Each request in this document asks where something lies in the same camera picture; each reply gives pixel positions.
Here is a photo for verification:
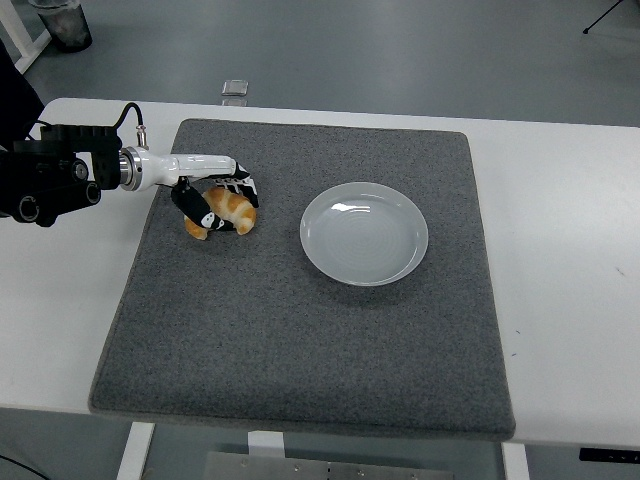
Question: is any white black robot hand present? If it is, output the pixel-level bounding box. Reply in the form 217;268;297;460
144;151;261;234

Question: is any golden croissant bread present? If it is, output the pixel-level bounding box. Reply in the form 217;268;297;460
183;185;258;241

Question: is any round pale grey plate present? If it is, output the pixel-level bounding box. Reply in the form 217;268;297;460
298;181;430;287

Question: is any grey metal plate with screws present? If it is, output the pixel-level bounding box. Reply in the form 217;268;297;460
202;451;456;480

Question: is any black lined trash bin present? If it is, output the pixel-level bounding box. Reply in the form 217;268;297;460
28;0;94;54

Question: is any black fabric cover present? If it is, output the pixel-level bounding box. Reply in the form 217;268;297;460
0;42;46;151

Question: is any grey felt mat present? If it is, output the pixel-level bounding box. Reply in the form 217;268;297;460
87;117;517;442

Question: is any white slanted table leg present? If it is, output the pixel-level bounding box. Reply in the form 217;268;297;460
115;422;157;480

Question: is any black tripod leg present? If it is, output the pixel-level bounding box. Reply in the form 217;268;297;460
582;0;626;35

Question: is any white upright table leg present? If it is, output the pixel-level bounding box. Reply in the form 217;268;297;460
501;442;531;480

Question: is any black table control panel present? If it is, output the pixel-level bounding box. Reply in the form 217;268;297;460
578;447;640;462

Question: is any white table frame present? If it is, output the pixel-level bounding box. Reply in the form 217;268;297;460
0;0;53;75

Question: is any white table bracket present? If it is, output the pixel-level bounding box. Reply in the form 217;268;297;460
247;430;286;459

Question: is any thin black floor cable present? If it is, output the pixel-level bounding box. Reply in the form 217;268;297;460
0;453;44;480

